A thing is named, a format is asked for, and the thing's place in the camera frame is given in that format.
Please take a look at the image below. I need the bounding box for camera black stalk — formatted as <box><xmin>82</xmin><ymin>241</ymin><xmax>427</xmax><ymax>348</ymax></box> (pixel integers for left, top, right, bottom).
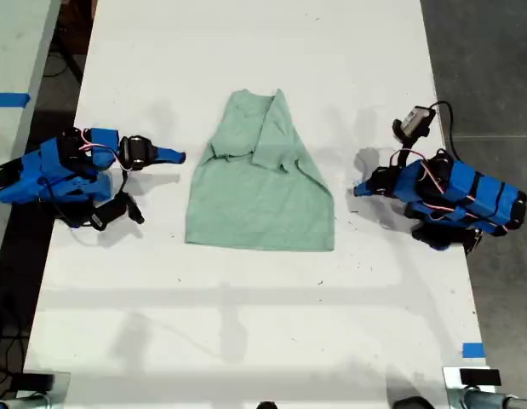
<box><xmin>397</xmin><ymin>139</ymin><xmax>418</xmax><ymax>170</ymax></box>

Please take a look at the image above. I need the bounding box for long blue tape strip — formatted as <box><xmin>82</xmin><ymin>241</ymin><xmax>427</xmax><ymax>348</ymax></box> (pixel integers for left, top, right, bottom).
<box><xmin>0</xmin><ymin>91</ymin><xmax>32</xmax><ymax>108</ymax></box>

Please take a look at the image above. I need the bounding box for metal table clamp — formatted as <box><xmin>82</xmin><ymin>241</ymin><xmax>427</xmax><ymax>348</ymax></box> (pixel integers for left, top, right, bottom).
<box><xmin>0</xmin><ymin>390</ymin><xmax>51</xmax><ymax>409</ymax></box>
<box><xmin>448</xmin><ymin>388</ymin><xmax>527</xmax><ymax>409</ymax></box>

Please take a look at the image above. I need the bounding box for black box at table corner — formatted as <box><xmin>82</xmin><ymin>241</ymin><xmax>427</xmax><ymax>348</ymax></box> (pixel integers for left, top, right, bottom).
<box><xmin>14</xmin><ymin>372</ymin><xmax>72</xmax><ymax>401</ymax></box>

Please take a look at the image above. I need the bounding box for arm red white wire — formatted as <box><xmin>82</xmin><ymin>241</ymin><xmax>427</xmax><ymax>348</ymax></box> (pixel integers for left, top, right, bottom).
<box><xmin>388</xmin><ymin>147</ymin><xmax>477</xmax><ymax>219</ymax></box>
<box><xmin>77</xmin><ymin>127</ymin><xmax>130</xmax><ymax>172</ymax></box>

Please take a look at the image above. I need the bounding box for black box on white plate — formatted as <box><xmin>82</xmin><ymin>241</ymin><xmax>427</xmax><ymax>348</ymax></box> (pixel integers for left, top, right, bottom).
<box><xmin>442</xmin><ymin>366</ymin><xmax>502</xmax><ymax>394</ymax></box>

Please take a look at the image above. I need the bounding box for camera black cable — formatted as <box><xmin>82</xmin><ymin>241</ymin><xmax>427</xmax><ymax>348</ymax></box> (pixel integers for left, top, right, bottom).
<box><xmin>428</xmin><ymin>100</ymin><xmax>456</xmax><ymax>159</ymax></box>

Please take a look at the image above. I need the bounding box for camera white cable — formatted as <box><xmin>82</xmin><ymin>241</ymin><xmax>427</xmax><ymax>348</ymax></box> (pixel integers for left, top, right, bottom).
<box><xmin>66</xmin><ymin>221</ymin><xmax>99</xmax><ymax>247</ymax></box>

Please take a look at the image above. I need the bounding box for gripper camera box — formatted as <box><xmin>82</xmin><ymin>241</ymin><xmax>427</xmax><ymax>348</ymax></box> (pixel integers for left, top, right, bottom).
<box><xmin>392</xmin><ymin>105</ymin><xmax>437</xmax><ymax>145</ymax></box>
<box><xmin>89</xmin><ymin>191</ymin><xmax>146</xmax><ymax>232</ymax></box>

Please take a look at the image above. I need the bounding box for large black round object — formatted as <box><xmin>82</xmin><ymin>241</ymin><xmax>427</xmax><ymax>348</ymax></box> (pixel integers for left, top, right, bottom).
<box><xmin>392</xmin><ymin>395</ymin><xmax>437</xmax><ymax>409</ymax></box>

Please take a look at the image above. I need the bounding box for pale green T-shirt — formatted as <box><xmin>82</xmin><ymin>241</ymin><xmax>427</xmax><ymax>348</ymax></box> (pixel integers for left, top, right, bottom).
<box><xmin>185</xmin><ymin>88</ymin><xmax>336</xmax><ymax>252</ymax></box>

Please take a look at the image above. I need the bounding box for short blue tape strip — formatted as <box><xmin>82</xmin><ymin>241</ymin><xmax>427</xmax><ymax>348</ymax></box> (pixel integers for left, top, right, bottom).
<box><xmin>461</xmin><ymin>342</ymin><xmax>487</xmax><ymax>360</ymax></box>

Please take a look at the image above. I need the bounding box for white side table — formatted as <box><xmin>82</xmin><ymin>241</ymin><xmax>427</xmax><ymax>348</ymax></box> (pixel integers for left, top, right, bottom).
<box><xmin>0</xmin><ymin>0</ymin><xmax>63</xmax><ymax>278</ymax></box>

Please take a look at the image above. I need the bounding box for black floor cable loop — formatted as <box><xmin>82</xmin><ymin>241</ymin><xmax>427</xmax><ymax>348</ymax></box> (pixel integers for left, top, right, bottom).
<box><xmin>43</xmin><ymin>25</ymin><xmax>84</xmax><ymax>83</ymax></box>

